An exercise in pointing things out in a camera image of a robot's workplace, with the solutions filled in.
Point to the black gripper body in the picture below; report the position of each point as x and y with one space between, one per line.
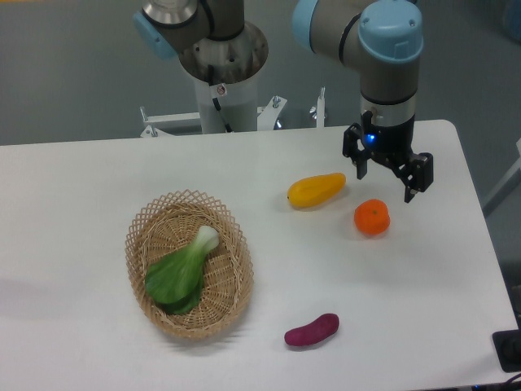
387 144

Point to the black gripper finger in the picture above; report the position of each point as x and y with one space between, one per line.
354 149
416 171

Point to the green bok choy vegetable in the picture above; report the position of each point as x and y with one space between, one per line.
176 281

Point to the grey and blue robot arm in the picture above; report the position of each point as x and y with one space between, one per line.
381 40

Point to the woven wicker basket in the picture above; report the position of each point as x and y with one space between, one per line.
170 223

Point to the yellow mango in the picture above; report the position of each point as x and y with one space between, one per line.
313 191

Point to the orange tangerine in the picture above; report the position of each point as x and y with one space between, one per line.
372 217

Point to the purple sweet potato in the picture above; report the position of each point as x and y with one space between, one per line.
321 328

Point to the black device at table edge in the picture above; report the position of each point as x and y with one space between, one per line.
507 346

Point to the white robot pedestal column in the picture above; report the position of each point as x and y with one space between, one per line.
227 107

